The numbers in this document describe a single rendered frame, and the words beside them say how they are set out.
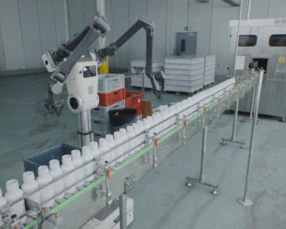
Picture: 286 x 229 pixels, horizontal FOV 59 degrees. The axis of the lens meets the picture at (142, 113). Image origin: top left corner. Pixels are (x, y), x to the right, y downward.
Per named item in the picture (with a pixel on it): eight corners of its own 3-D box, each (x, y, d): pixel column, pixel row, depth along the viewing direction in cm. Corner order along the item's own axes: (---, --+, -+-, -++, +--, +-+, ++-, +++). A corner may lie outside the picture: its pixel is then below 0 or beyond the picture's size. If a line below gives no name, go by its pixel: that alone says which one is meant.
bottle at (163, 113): (167, 133, 183) (168, 111, 178) (159, 134, 182) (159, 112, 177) (165, 131, 189) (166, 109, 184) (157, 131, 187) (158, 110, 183)
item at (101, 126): (107, 133, 406) (107, 120, 400) (86, 130, 424) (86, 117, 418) (126, 123, 459) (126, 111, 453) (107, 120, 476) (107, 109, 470)
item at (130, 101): (126, 110, 463) (126, 98, 457) (108, 107, 482) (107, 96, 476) (142, 103, 514) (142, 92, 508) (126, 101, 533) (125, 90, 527)
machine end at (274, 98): (288, 123, 530) (306, 16, 473) (221, 113, 602) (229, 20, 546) (292, 107, 660) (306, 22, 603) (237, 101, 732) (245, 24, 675)
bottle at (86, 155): (79, 180, 121) (76, 148, 117) (86, 174, 126) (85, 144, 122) (89, 183, 119) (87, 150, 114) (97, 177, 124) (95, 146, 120)
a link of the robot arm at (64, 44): (113, 16, 148) (100, 4, 142) (110, 31, 140) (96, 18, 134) (70, 54, 174) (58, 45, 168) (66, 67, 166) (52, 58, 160)
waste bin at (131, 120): (126, 159, 368) (126, 117, 350) (103, 152, 391) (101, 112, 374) (143, 148, 405) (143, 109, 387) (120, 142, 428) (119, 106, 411)
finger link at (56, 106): (56, 118, 147) (55, 103, 145) (48, 116, 151) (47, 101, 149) (65, 116, 153) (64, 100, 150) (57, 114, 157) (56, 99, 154)
